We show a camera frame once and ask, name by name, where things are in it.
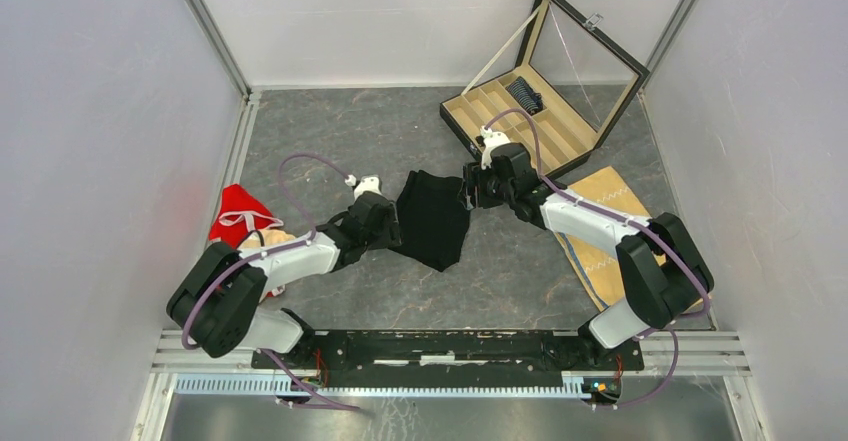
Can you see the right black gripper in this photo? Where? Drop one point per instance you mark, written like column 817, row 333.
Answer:
column 473, row 176

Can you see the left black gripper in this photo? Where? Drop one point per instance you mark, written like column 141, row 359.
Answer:
column 391, row 235

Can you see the black underwear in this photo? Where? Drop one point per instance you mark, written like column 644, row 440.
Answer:
column 433, row 219

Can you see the blue striped boxer shorts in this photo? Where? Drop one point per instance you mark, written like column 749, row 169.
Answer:
column 527, row 98

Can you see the black compartment box glass lid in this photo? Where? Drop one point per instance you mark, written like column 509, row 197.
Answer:
column 558, row 85

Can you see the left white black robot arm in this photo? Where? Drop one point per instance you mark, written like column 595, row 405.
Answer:
column 218, row 304

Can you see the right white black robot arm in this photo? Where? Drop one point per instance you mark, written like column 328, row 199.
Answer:
column 527, row 209

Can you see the beige underwear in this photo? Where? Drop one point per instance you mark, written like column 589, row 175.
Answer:
column 265, row 238

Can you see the red underwear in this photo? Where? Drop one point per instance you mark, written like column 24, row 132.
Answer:
column 239, row 215

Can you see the tan cloth mat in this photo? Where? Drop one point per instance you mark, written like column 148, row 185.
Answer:
column 657, row 259

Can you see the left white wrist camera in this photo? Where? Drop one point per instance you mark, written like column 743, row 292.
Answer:
column 363, row 185

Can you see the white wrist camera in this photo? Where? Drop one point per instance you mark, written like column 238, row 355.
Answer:
column 363, row 185
column 490, row 140

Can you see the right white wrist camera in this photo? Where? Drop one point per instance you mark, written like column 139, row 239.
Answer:
column 490, row 140

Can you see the white cable tray strip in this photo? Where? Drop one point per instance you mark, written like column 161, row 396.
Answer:
column 281, row 386

